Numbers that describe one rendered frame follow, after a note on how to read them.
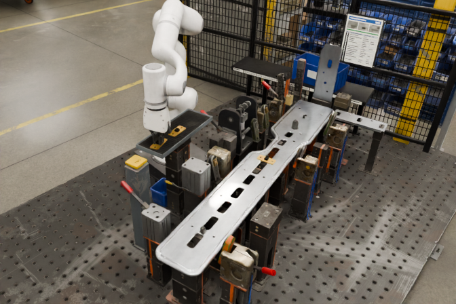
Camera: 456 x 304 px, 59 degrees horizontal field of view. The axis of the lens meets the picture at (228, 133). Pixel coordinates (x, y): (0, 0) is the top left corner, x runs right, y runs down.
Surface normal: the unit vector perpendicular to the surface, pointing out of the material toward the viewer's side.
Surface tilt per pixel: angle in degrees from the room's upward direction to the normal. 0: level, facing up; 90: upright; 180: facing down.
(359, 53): 90
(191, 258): 0
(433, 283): 0
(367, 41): 90
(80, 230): 0
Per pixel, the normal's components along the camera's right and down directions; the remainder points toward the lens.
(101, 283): 0.04, -0.84
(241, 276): -0.51, 0.44
